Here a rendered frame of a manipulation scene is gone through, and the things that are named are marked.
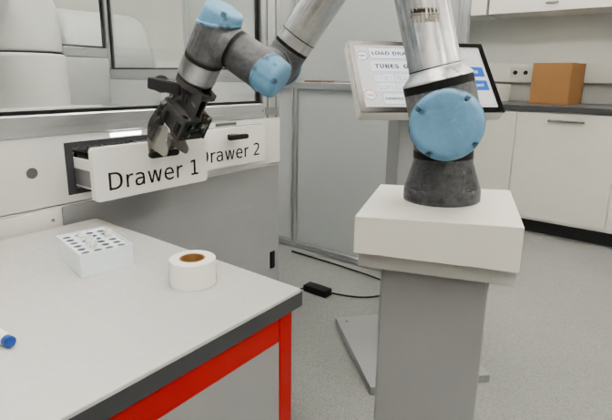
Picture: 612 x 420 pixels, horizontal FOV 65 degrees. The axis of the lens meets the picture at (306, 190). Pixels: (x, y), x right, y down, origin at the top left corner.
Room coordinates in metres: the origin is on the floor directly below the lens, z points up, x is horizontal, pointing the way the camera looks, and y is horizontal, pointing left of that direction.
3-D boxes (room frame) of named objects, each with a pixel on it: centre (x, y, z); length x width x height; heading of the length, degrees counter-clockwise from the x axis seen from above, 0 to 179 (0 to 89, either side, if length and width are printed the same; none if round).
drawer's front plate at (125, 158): (1.05, 0.34, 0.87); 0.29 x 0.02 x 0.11; 143
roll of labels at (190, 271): (0.69, 0.17, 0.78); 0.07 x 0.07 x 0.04
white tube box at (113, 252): (0.77, 0.36, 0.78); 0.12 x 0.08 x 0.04; 42
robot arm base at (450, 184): (0.95, -0.27, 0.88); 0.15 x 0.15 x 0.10
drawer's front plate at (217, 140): (1.36, 0.22, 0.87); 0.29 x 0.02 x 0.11; 143
